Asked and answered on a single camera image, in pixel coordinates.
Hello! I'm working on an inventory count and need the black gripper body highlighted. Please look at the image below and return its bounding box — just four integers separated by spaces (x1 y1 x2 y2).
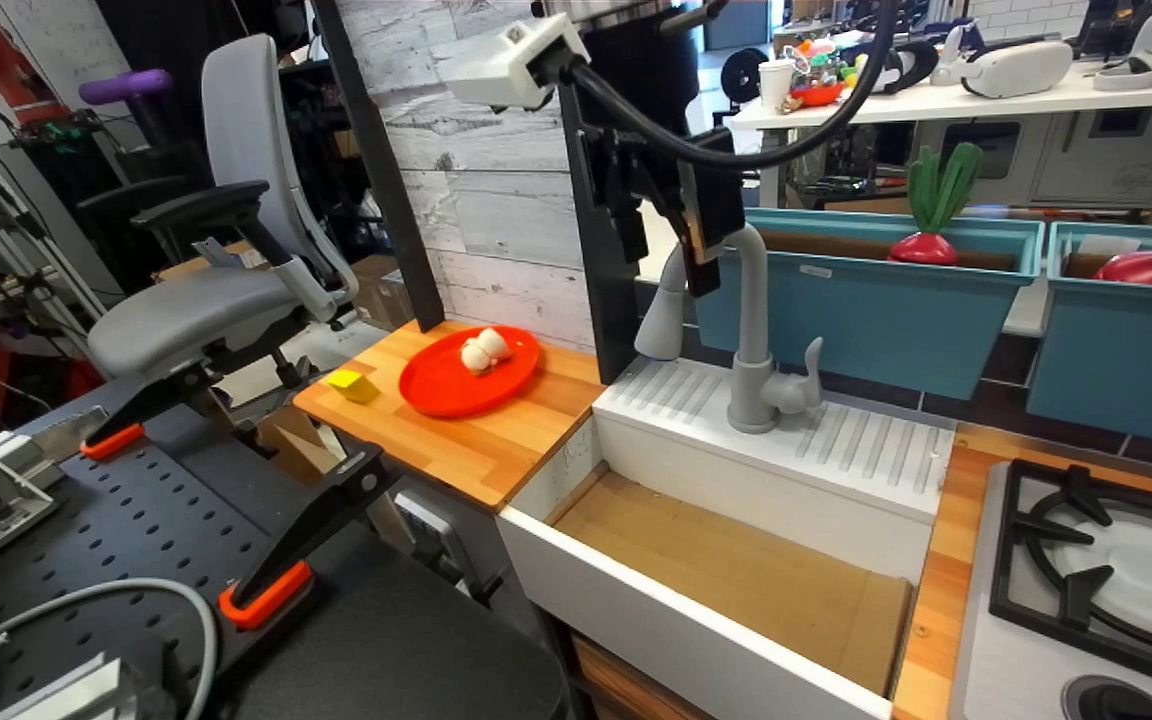
595 130 748 232

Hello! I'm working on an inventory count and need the grey tap faucet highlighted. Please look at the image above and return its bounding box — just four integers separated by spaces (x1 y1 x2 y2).
630 219 831 437

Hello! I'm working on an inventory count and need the white cup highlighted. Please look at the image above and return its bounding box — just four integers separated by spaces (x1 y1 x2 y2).
757 56 798 116

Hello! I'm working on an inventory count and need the grey wood backdrop panel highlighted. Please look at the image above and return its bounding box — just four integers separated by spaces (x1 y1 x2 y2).
330 0 601 355

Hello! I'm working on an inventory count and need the teal planter box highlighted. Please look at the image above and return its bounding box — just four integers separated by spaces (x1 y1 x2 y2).
693 203 1048 405
1024 216 1152 454

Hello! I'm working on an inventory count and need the white sink basin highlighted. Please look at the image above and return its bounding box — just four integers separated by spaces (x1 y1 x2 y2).
493 355 958 720

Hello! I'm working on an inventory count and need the white toy food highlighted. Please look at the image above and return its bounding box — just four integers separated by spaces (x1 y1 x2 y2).
454 323 512 374

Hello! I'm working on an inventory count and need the red round plate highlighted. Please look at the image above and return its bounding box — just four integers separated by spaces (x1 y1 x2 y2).
394 320 549 422

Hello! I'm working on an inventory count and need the yellow block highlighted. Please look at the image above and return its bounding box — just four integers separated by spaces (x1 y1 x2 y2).
319 363 385 409

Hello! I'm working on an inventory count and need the white table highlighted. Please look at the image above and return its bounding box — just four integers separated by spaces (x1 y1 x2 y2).
729 62 1152 216

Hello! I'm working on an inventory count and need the white VR headset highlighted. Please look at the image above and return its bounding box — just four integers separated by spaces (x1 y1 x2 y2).
956 31 1076 98

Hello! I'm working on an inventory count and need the grey office chair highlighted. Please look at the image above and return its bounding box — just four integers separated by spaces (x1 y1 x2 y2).
72 31 369 405

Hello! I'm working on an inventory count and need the black gas stove cooktop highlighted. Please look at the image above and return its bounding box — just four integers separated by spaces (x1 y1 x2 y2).
950 454 1152 720

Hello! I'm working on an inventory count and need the purple roller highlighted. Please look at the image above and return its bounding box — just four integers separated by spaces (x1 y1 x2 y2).
77 68 176 111

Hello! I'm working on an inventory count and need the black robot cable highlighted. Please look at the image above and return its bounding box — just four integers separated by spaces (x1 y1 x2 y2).
560 0 906 172

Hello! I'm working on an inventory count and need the black frame post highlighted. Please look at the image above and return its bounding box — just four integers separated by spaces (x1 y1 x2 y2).
308 0 447 336
556 75 649 389

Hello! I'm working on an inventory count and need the black clamp orange handle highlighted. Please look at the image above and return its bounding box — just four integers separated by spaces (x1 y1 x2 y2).
213 444 400 635
72 374 209 466

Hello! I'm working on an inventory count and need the grey cable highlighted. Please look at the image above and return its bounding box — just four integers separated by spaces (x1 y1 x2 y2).
0 571 225 720

